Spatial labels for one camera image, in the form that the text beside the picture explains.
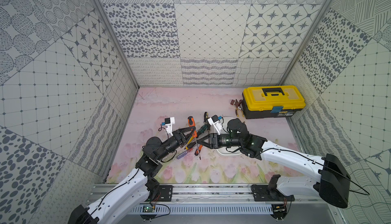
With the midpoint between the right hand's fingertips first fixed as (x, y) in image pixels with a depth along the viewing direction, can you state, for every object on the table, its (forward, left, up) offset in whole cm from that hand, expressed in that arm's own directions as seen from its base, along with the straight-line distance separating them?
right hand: (200, 143), depth 69 cm
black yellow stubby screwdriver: (+8, +6, -19) cm, 22 cm away
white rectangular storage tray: (-5, -13, +4) cm, 14 cm away
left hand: (+4, +2, +9) cm, 10 cm away
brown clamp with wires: (+39, -26, -18) cm, 50 cm away
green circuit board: (-23, +25, -22) cm, 41 cm away
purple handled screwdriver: (+2, +11, -20) cm, 23 cm away
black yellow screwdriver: (+30, -3, -20) cm, 36 cm away
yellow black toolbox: (+29, -42, -4) cm, 52 cm away
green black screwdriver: (+18, 0, -19) cm, 26 cm away
